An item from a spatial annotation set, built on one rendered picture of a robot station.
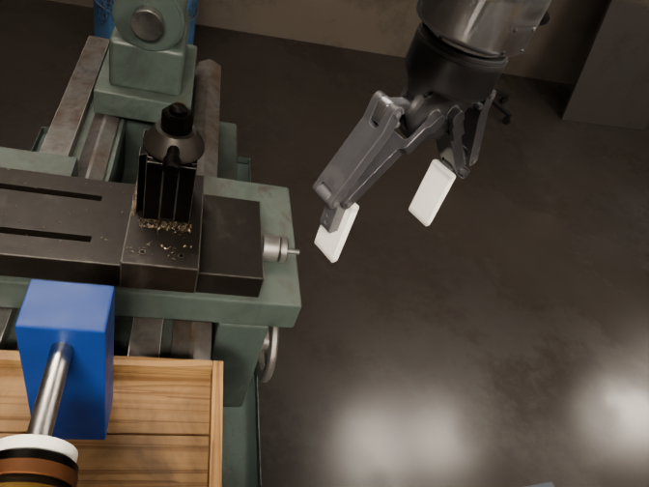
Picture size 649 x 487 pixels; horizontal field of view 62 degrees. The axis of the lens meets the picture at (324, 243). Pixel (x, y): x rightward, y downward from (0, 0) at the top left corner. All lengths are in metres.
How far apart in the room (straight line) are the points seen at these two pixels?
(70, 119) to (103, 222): 0.44
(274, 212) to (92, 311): 0.50
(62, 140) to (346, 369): 1.23
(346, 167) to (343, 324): 1.68
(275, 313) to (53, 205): 0.37
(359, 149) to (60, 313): 0.33
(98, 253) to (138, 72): 0.54
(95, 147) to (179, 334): 0.47
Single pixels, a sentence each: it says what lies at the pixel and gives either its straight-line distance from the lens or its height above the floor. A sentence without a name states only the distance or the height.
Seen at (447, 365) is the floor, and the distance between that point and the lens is 2.17.
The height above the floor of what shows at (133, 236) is 1.02.
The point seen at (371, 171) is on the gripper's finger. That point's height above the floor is 1.32.
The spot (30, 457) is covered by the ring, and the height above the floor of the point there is 1.12.
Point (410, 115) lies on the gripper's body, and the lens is 0.45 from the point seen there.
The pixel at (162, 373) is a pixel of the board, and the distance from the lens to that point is 0.80.
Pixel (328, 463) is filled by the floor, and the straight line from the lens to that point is 1.80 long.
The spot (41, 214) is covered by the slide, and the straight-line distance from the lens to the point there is 0.88.
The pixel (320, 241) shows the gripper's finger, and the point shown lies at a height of 1.23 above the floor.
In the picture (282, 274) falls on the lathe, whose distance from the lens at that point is 0.90.
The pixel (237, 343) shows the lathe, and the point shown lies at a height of 0.82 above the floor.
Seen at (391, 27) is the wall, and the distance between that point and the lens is 4.24.
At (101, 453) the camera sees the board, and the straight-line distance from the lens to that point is 0.75.
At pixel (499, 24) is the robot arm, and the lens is 0.41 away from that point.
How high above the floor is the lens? 1.57
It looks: 41 degrees down
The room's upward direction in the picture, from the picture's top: 21 degrees clockwise
